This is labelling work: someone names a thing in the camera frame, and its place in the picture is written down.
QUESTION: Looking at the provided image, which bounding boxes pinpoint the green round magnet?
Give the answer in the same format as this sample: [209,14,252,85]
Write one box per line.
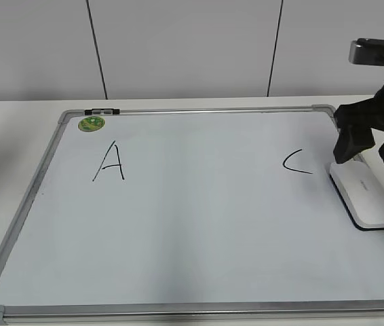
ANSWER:
[78,116,106,132]

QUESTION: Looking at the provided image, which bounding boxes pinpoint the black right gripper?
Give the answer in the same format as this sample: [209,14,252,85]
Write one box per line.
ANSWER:
[333,40,384,165]

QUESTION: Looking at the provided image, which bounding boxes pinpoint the white board with grey frame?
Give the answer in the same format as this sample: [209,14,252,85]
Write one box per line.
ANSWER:
[0,105,384,325]

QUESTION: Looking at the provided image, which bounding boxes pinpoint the black and silver frame clip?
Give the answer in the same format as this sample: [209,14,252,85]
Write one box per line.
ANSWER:
[84,108,120,115]

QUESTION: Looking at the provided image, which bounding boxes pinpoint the white board eraser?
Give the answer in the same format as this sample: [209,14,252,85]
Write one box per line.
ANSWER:
[329,160,384,230]

